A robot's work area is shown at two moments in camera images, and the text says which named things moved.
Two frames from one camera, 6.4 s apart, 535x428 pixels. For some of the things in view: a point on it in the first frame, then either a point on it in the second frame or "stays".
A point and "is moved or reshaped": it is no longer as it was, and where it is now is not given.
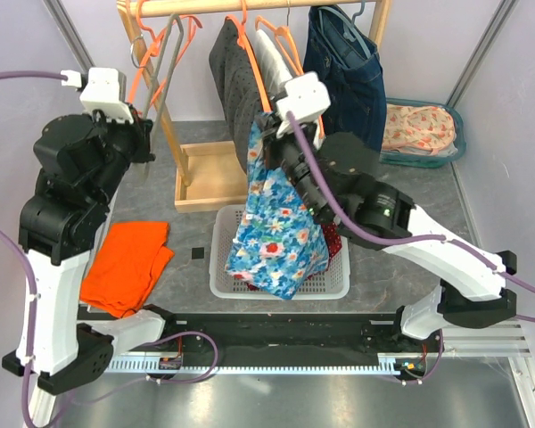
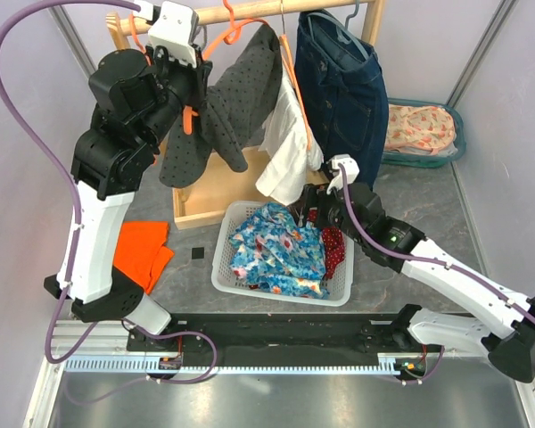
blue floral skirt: [279, 242] is moved or reshaped
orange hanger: [283, 37] is moved or reshaped
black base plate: [285, 336] stays
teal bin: [424, 161] stays
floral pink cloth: [417, 128] stays
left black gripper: [142, 128] -> [199, 74]
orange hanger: [244, 41] -> [189, 113]
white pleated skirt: [275, 64] is moved or reshaped
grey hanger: [178, 16] is moved or reshaped
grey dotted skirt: [242, 94] is moved or reshaped
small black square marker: [198, 253] stays
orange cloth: [127, 266] stays
